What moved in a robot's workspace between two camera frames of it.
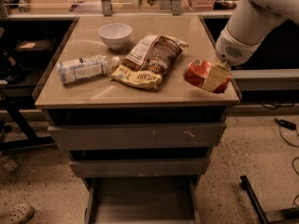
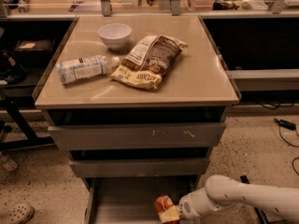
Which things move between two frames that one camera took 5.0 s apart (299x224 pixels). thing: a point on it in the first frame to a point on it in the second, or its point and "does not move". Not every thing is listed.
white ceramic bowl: (115, 35) does not move
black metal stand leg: (245, 184) does not move
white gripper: (232, 50) to (188, 206)
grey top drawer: (200, 135) does not move
